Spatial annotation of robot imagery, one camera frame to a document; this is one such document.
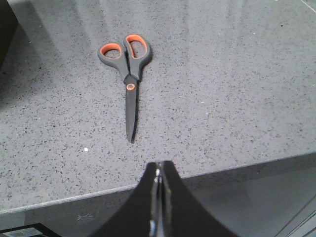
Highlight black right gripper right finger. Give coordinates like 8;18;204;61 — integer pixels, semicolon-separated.
160;161;237;237

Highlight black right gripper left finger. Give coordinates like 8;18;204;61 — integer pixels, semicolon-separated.
90;162;160;237

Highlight grey orange handled scissors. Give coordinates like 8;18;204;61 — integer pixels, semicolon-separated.
97;34;152;143

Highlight dark wooden drawer cabinet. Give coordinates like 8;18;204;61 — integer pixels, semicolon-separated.
0;0;18;67

